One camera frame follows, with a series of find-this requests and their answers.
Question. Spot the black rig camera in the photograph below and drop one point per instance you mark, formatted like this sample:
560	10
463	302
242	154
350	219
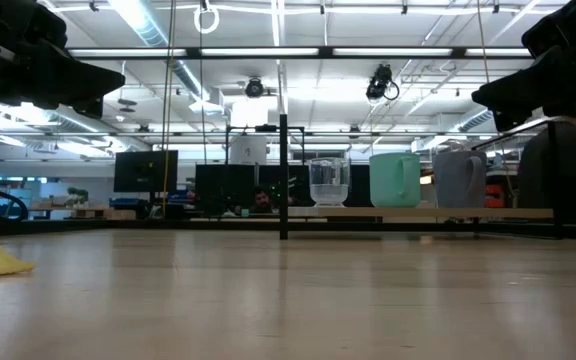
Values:
380	82

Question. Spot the silver ventilation duct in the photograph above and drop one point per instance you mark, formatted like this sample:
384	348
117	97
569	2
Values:
150	30

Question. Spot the teal mug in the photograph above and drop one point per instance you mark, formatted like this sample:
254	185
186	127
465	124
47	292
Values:
390	182

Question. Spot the black round ceiling device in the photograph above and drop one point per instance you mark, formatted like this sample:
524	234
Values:
254	87

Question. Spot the black bar with light strips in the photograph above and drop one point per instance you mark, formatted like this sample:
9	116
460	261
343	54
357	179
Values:
193	52

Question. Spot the grey mug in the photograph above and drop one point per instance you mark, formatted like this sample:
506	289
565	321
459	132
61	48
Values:
455	180

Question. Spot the green potted plant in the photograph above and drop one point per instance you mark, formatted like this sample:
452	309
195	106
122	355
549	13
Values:
75	196

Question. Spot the orange red box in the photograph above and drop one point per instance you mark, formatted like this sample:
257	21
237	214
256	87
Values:
494	196

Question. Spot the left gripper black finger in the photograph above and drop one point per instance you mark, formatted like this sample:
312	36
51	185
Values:
83	80
92	109

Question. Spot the clear glass cup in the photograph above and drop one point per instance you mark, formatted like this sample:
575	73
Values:
329	195

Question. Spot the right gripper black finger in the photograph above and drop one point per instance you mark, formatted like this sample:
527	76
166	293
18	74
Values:
523	87
505	121

